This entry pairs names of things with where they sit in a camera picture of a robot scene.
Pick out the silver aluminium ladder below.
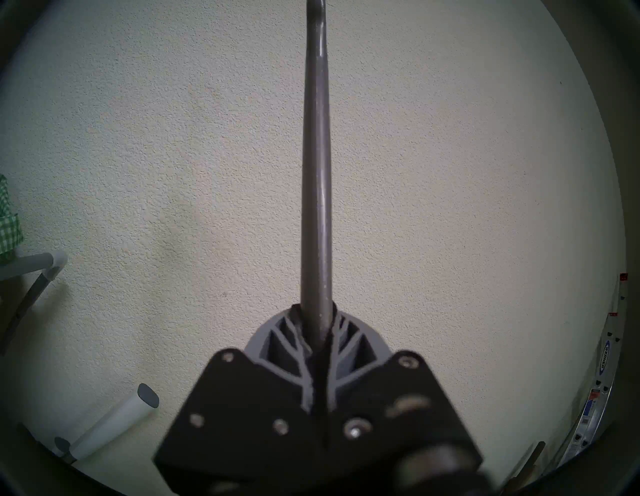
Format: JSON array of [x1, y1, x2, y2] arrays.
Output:
[[550, 272, 628, 476]]

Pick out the grey metal shoe rack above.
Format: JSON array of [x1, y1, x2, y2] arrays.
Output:
[[0, 250, 68, 356]]

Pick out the white plastic tube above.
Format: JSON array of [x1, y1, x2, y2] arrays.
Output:
[[54, 382, 160, 463]]

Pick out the brown wooden stick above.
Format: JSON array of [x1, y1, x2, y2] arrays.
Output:
[[500, 440, 546, 493]]

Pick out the long grey metal shoehorn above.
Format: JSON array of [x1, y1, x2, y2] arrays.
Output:
[[299, 0, 335, 351]]

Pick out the green white gingham cloth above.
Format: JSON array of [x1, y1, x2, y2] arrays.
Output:
[[0, 172, 25, 263]]

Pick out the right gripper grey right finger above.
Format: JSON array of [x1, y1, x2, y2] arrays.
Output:
[[322, 301, 496, 496]]

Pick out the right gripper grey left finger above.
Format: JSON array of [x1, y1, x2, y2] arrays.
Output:
[[152, 305, 325, 496]]

